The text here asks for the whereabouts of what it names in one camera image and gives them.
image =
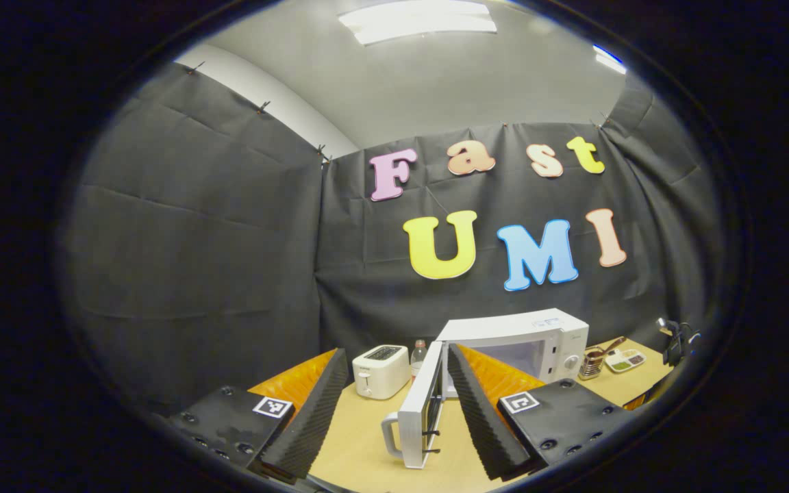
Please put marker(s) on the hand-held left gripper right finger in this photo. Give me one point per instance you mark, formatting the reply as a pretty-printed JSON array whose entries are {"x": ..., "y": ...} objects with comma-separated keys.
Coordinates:
[{"x": 480, "y": 418}]

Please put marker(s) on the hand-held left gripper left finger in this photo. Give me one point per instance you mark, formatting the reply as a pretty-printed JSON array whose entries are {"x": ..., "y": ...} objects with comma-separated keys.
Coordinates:
[{"x": 312, "y": 418}]

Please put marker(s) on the white microwave oven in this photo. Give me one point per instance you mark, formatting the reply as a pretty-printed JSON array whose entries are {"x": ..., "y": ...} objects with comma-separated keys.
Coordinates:
[{"x": 531, "y": 329}]

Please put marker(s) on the white divided dish with beans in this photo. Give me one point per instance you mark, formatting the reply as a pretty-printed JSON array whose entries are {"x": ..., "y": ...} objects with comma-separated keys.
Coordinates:
[{"x": 624, "y": 361}]

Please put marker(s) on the white toaster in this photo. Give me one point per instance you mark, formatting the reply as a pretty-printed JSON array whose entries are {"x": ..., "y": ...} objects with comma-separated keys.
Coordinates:
[{"x": 381, "y": 373}]

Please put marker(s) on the clear water bottle red label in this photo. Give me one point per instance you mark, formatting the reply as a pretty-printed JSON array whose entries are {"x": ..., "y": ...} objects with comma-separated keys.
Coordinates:
[{"x": 418, "y": 357}]

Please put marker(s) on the small ceiling light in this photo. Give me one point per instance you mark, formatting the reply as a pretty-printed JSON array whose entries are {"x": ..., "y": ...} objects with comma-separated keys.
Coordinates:
[{"x": 610, "y": 61}]

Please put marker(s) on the large ceiling light panel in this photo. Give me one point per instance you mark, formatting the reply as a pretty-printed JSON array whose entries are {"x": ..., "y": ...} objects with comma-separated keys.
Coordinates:
[{"x": 422, "y": 20}]

